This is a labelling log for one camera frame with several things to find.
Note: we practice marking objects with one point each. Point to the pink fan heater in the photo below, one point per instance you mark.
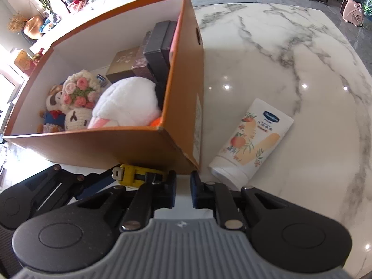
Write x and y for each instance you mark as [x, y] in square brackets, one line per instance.
[351, 13]

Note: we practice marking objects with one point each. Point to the orange crochet fruit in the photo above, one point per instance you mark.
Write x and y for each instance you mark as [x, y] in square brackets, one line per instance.
[156, 122]

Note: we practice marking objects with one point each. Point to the brown gold box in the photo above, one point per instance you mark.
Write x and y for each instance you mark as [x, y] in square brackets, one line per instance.
[122, 64]

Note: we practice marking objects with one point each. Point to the white plush toy black ears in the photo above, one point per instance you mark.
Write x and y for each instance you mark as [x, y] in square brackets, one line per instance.
[125, 101]

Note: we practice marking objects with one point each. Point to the golden vase with dried flowers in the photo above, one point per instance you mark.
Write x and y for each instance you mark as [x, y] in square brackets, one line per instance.
[33, 27]

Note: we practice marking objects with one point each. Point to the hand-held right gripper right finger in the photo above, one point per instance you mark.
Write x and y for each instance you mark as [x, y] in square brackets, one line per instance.
[194, 190]

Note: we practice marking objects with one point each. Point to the plant in blue-white vase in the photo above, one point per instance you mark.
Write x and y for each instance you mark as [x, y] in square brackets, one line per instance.
[51, 16]

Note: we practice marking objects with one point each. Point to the crochet doll in blue dress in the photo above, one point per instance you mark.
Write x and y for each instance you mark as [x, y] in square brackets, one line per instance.
[52, 120]

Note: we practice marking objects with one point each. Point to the pink crochet flower bouquet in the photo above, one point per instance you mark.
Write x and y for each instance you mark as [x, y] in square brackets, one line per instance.
[81, 91]

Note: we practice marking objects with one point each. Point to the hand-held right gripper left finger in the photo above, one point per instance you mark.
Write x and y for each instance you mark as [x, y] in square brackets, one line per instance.
[171, 190]

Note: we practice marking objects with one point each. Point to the black case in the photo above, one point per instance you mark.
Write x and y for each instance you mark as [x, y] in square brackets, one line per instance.
[158, 49]

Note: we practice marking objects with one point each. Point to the yellow tape measure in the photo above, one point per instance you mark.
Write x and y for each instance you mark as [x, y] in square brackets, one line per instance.
[128, 174]

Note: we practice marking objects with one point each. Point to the orange cardboard box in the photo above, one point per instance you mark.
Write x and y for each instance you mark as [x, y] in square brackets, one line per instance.
[122, 151]

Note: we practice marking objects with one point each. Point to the brown and white crochet doll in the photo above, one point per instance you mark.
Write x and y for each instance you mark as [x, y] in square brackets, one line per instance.
[55, 98]

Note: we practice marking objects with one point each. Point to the red and gold packet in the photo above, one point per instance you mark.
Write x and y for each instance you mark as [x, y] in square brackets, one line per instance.
[24, 64]

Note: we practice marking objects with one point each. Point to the dark maroon box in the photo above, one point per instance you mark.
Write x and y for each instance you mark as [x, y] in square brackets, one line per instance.
[141, 61]

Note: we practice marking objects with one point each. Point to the white lotion tube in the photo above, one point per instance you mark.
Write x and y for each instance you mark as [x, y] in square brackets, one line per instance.
[252, 139]

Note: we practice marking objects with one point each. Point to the cream crochet doll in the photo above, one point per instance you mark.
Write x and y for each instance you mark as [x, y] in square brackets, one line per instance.
[77, 120]

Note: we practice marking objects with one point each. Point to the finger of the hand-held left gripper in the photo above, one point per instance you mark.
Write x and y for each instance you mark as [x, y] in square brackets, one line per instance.
[96, 184]

